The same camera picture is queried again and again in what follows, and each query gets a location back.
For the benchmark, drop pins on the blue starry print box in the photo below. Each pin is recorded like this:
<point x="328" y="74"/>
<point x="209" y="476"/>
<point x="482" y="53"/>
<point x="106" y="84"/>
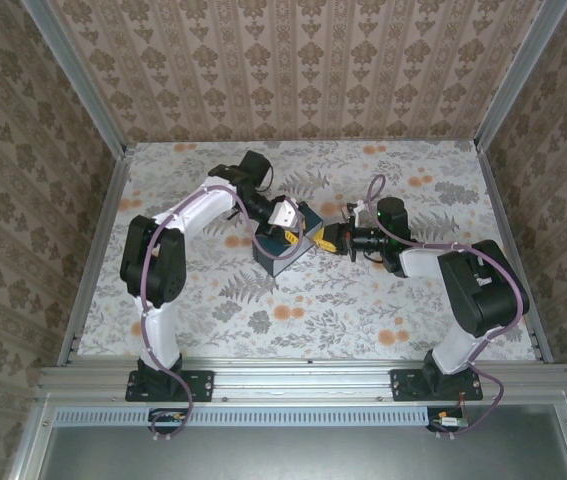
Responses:
<point x="275" y="255"/>

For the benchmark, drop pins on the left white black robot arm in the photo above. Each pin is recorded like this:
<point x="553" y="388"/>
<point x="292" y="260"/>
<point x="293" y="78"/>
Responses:
<point x="155" y="270"/>

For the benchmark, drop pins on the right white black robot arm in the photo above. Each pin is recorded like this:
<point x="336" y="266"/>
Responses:
<point x="478" y="295"/>

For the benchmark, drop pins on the floral table cover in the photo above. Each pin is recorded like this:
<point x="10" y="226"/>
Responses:
<point x="313" y="320"/>

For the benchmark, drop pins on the small circuit board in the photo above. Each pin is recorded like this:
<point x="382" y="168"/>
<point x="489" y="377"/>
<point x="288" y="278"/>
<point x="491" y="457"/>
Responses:
<point x="450" y="421"/>
<point x="168" y="417"/>

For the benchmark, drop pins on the aluminium frame rail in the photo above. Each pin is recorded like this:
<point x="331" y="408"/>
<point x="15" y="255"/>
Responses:
<point x="98" y="250"/>
<point x="303" y="375"/>
<point x="513" y="225"/>

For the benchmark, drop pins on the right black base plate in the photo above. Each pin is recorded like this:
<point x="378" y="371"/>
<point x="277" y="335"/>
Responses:
<point x="403" y="385"/>

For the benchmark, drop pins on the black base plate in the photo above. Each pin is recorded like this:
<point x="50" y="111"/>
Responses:
<point x="203" y="385"/>
<point x="403" y="385"/>

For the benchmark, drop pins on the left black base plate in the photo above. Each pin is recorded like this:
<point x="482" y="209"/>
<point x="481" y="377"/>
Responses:
<point x="203" y="385"/>

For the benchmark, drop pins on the aluminium frame post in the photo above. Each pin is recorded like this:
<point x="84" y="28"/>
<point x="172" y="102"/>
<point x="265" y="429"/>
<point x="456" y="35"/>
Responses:
<point x="523" y="75"/>
<point x="78" y="80"/>

